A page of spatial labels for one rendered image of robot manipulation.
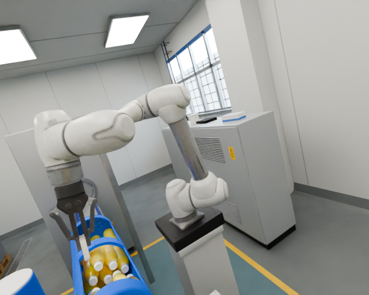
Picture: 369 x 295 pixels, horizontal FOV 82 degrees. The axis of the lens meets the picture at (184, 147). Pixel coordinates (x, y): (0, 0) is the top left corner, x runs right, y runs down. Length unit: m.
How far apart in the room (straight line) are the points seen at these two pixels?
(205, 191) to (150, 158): 5.14
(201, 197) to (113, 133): 0.83
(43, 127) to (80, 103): 5.38
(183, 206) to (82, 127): 0.90
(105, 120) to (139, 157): 5.68
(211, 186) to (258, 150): 1.16
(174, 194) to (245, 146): 1.08
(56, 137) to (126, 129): 0.19
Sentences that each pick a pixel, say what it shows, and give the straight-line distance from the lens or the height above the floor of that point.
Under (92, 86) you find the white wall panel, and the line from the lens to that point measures 6.13.
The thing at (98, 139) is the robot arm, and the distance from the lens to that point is 0.56.
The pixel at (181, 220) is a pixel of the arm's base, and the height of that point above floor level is 1.11.
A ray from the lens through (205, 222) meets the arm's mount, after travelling 1.37.
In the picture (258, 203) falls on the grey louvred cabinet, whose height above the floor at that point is 0.58.
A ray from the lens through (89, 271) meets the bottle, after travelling 1.32.
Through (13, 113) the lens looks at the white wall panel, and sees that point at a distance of 6.17.
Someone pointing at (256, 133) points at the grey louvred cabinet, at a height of 1.29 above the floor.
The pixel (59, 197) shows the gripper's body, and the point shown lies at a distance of 0.70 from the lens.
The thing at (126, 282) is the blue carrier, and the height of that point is 1.22.
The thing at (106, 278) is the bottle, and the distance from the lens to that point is 1.30.
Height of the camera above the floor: 1.80
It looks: 12 degrees down
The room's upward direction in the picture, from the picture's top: 17 degrees counter-clockwise
